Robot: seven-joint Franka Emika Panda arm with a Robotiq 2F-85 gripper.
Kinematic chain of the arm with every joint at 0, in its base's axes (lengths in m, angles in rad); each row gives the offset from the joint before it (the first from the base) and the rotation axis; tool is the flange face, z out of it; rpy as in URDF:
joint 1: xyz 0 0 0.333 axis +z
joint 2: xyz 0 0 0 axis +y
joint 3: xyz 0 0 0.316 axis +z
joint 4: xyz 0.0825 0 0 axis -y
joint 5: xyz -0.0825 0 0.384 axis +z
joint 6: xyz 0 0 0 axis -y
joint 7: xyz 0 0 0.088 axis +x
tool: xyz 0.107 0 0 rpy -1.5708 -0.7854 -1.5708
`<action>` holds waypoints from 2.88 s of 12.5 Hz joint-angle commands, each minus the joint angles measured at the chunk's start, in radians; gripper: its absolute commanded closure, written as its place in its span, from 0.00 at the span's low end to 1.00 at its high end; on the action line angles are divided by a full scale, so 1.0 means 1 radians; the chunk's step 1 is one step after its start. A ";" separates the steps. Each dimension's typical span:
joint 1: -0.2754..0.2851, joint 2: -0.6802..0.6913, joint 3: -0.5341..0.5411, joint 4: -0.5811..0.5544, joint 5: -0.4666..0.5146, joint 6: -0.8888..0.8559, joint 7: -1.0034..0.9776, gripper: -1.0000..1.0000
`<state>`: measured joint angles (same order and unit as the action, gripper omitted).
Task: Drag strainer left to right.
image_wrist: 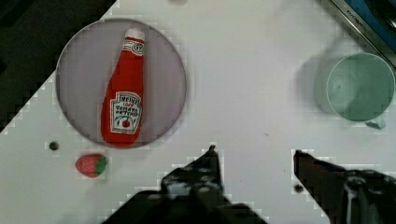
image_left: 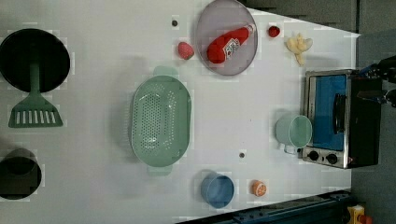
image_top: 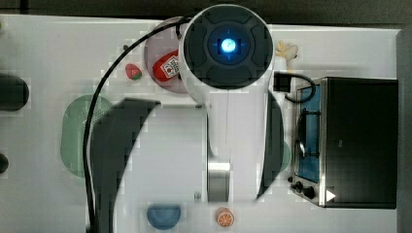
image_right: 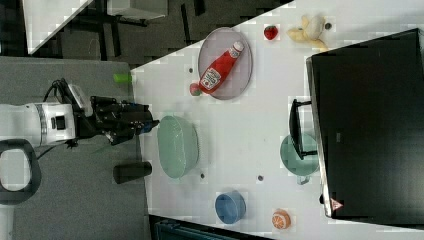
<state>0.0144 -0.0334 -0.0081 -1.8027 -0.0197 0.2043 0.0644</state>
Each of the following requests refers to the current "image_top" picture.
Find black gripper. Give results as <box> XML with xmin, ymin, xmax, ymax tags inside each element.
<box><xmin>273</xmin><ymin>72</ymin><xmax>292</xmax><ymax>93</ymax></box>

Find green plastic strainer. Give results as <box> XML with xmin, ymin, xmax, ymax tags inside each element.
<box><xmin>59</xmin><ymin>94</ymin><xmax>115</xmax><ymax>179</ymax></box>

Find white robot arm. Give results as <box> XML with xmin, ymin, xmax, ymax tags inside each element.
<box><xmin>89</xmin><ymin>4</ymin><xmax>286</xmax><ymax>233</ymax></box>

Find peeled banana toy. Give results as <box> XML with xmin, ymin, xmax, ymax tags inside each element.
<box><xmin>275</xmin><ymin>41</ymin><xmax>298</xmax><ymax>71</ymax></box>

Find green mug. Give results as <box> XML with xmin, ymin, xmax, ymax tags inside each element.
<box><xmin>281</xmin><ymin>143</ymin><xmax>292</xmax><ymax>171</ymax></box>

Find black toaster oven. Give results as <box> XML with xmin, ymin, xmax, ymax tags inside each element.
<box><xmin>289</xmin><ymin>77</ymin><xmax>398</xmax><ymax>209</ymax></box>

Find red ketchup bottle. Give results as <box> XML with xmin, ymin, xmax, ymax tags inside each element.
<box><xmin>153</xmin><ymin>50</ymin><xmax>180</xmax><ymax>83</ymax></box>

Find orange slice toy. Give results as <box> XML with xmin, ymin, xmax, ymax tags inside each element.
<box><xmin>216</xmin><ymin>208</ymin><xmax>234</xmax><ymax>227</ymax></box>

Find pink green strawberry toy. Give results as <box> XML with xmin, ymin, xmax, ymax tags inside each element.
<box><xmin>125</xmin><ymin>63</ymin><xmax>143</xmax><ymax>81</ymax></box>

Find blue bowl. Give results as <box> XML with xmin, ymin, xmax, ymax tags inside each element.
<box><xmin>147</xmin><ymin>204</ymin><xmax>182</xmax><ymax>230</ymax></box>

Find black frying pan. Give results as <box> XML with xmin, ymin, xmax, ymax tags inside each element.
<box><xmin>0</xmin><ymin>74</ymin><xmax>29</xmax><ymax>112</ymax></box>

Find black round pot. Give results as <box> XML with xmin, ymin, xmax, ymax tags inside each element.
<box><xmin>0</xmin><ymin>153</ymin><xmax>9</xmax><ymax>174</ymax></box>

